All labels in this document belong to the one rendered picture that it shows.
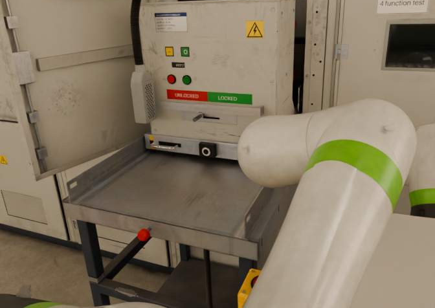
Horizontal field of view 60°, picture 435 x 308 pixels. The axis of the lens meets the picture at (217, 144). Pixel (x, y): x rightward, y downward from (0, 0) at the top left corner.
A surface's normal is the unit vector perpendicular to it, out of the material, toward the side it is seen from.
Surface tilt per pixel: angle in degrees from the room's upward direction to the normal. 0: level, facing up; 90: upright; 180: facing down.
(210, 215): 0
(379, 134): 31
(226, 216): 0
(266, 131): 45
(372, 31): 90
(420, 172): 65
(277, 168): 102
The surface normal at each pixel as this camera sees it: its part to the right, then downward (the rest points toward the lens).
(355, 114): -0.38, -0.79
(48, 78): 0.77, 0.21
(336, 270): 0.38, -0.45
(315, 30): -0.39, 0.36
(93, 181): 0.92, 0.11
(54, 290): -0.04, -0.93
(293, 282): -0.15, -0.77
